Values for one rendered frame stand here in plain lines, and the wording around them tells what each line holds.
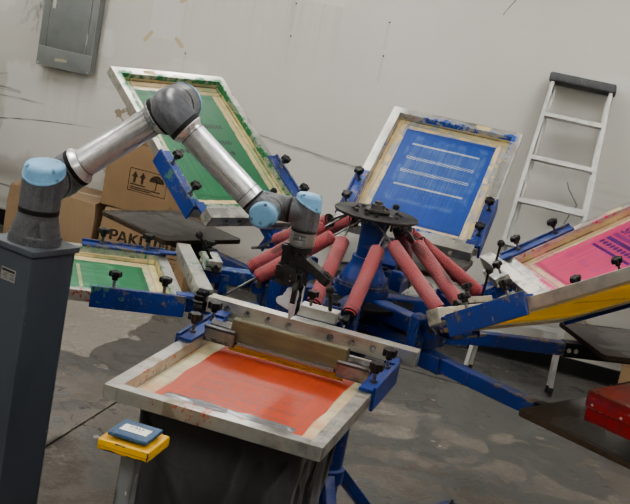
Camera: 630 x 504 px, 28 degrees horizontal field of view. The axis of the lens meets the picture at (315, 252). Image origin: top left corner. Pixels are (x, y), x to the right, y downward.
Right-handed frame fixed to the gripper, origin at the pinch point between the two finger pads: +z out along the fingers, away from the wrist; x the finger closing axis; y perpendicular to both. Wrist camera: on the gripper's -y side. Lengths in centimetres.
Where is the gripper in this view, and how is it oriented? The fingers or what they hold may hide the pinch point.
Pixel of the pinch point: (294, 313)
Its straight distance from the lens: 362.9
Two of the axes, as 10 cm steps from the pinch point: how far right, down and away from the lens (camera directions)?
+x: -2.8, 1.7, -9.5
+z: -1.9, 9.6, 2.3
